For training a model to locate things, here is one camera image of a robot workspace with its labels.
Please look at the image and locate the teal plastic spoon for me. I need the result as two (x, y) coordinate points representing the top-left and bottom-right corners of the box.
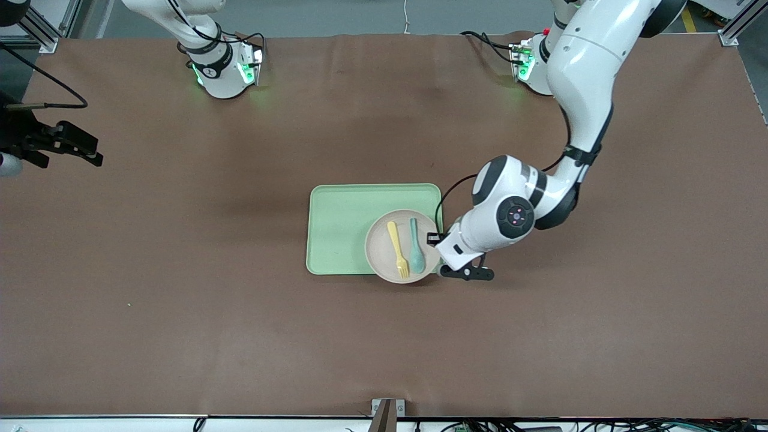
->
(409, 217), (427, 272)

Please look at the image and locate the yellow plastic fork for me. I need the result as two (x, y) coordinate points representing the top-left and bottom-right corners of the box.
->
(386, 221), (410, 280)

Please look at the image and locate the beige round plate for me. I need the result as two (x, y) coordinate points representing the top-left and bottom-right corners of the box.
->
(365, 209), (443, 284)

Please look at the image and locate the grey base connector plate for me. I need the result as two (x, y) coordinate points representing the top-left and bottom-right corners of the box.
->
(509, 39), (536, 83)
(237, 42), (265, 86)

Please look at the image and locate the light green rectangular tray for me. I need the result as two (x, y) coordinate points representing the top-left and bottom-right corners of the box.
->
(306, 183), (446, 275)

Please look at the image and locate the brown table cover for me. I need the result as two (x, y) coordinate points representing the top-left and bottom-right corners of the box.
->
(0, 33), (768, 419)

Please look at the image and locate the white wheeled background machine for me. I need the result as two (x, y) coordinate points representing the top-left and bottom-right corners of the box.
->
(689, 0), (751, 20)

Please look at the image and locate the aluminium frame post with foot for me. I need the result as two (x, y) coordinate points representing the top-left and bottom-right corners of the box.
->
(18, 6), (59, 54)
(718, 0), (768, 47)

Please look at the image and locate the thin aluminium frame post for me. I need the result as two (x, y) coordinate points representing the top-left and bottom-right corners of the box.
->
(57, 0), (83, 38)

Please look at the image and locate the black base power cable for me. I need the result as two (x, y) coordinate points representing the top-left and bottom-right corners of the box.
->
(225, 30), (266, 50)
(460, 31), (524, 65)

